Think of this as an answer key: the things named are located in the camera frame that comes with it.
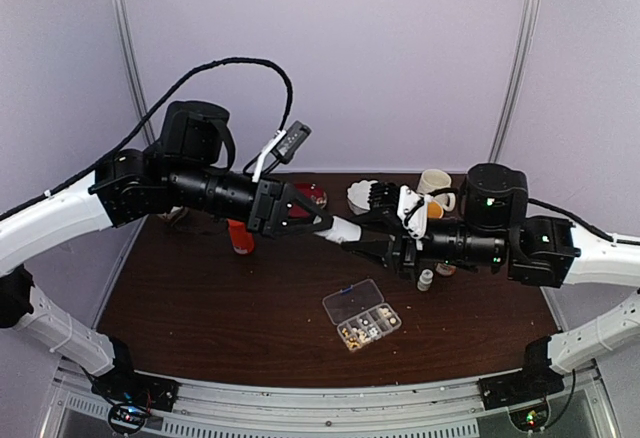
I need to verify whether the small white bottle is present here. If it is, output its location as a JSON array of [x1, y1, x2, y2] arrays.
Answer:
[[315, 216, 362, 244], [416, 269, 434, 292]]

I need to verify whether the aluminium frame post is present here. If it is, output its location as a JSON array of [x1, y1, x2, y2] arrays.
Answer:
[[488, 0, 542, 163], [104, 0, 169, 182]]

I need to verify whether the clear plastic pill organizer box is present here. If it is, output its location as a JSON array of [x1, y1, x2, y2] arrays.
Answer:
[[322, 279, 402, 352]]

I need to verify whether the left aluminium frame post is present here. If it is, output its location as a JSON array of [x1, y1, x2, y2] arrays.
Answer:
[[104, 0, 169, 182]]

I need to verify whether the orange pill bottle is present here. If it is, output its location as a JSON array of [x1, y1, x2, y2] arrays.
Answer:
[[227, 219, 255, 255]]

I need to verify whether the grey cap supplement bottle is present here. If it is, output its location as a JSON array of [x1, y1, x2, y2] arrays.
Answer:
[[435, 263, 457, 277]]

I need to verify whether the cream ribbed mug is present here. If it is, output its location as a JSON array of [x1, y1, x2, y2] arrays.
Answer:
[[417, 169, 456, 212]]

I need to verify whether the red floral plate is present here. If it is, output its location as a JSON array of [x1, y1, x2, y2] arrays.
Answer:
[[289, 182, 328, 219]]

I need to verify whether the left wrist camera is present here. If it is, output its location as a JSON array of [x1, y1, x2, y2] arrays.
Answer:
[[251, 121, 312, 183]]

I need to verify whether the floral mug yellow inside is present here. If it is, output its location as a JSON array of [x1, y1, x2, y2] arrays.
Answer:
[[425, 195, 445, 220]]

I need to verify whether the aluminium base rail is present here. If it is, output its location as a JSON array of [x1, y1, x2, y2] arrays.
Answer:
[[35, 358, 622, 437]]

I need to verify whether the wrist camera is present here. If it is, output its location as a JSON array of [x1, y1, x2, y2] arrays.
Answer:
[[251, 121, 312, 183], [369, 182, 429, 239]]

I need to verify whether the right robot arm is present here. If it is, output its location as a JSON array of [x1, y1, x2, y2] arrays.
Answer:
[[333, 163, 639, 289]]

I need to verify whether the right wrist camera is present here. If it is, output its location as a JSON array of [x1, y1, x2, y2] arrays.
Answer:
[[369, 182, 429, 239]]

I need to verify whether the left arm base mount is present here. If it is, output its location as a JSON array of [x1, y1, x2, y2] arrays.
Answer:
[[87, 372, 179, 412]]

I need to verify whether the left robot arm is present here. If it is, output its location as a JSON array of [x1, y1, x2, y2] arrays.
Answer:
[[1, 101, 339, 402]]

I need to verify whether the white scalloped bowl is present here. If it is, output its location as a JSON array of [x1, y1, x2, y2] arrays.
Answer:
[[346, 180, 378, 215]]

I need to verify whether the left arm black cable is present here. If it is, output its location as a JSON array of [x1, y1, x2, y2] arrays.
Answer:
[[0, 56, 294, 219]]

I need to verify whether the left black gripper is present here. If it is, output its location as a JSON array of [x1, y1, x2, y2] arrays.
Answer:
[[167, 160, 335, 240]]

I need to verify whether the right aluminium frame post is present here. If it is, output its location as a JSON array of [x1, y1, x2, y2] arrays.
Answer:
[[488, 0, 542, 163]]

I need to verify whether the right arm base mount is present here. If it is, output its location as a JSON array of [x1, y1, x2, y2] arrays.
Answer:
[[478, 370, 565, 410]]

